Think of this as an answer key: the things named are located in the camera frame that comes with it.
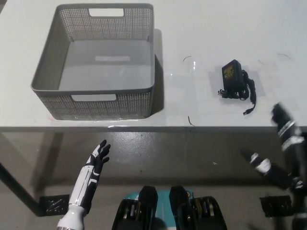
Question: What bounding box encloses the white and black left hand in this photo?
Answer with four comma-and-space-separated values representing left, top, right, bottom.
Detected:
69, 140, 111, 212

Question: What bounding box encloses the black and white right hand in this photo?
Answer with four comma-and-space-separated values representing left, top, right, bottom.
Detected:
240, 102, 307, 207

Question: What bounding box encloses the black power adapter with cord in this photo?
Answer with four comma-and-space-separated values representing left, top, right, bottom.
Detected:
217, 59, 257, 115

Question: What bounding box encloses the black table foot plate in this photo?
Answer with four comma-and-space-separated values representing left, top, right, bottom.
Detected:
260, 195, 294, 218
39, 195, 71, 214

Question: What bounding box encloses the dark metal table leg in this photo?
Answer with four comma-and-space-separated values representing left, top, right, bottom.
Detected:
0, 162, 42, 210

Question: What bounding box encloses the grey perforated plastic basket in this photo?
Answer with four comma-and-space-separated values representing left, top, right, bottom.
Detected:
30, 3, 156, 121

